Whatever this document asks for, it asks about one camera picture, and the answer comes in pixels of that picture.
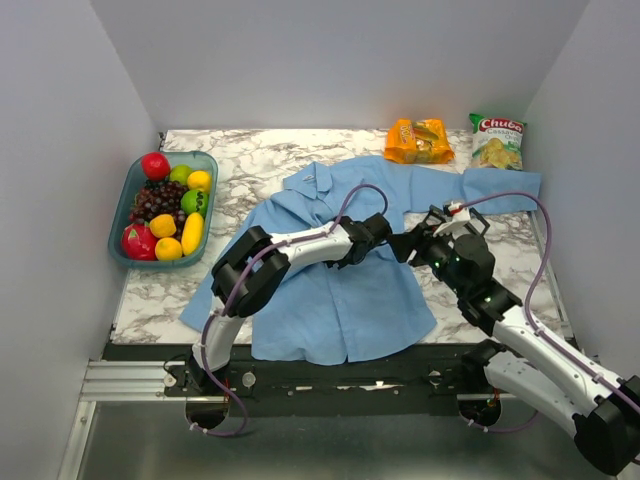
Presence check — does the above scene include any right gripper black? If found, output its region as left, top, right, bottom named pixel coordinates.
left=385, top=220, right=468, bottom=297

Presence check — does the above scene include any black brooch box yellow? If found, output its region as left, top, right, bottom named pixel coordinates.
left=422, top=205, right=447, bottom=230

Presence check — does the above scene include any black brooch box red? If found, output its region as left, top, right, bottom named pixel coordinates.
left=465, top=207, right=490, bottom=237

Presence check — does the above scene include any light blue button shirt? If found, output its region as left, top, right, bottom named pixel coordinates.
left=178, top=156, right=544, bottom=364

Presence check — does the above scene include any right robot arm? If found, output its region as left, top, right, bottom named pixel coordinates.
left=388, top=225, right=639, bottom=476

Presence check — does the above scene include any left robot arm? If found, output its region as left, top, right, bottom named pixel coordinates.
left=185, top=213, right=392, bottom=395

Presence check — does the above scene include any orange mango gummy bag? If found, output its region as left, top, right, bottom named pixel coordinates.
left=383, top=119, right=455, bottom=165

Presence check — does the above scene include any green cassava chips bag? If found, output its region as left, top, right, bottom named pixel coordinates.
left=469, top=113, right=527, bottom=171

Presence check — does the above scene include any yellow toy mango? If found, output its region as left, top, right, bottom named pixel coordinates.
left=181, top=213, right=204, bottom=256

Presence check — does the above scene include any orange toy fruit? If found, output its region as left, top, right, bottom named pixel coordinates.
left=155, top=237, right=183, bottom=262
left=187, top=170, right=213, bottom=193

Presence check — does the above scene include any green toy lime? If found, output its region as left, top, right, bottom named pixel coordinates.
left=169, top=164, right=193, bottom=185
left=181, top=189, right=209, bottom=217

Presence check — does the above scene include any yellow toy lemon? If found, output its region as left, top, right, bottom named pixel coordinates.
left=149, top=214, right=177, bottom=239

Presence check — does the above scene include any dark toy grape bunch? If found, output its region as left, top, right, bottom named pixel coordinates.
left=128, top=180, right=188, bottom=225

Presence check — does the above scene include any red toy apple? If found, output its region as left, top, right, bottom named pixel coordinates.
left=140, top=152, right=171, bottom=182

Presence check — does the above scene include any pink toy dragon fruit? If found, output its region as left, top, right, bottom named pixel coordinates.
left=121, top=223, right=158, bottom=261

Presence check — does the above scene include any teal plastic fruit basin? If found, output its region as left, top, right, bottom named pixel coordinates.
left=107, top=151, right=219, bottom=271

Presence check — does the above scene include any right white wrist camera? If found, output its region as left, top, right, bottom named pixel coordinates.
left=433, top=201, right=471, bottom=237

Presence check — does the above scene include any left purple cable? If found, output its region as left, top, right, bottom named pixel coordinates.
left=189, top=183, right=390, bottom=436

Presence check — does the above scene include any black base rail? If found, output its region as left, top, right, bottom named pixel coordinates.
left=102, top=343, right=500, bottom=426

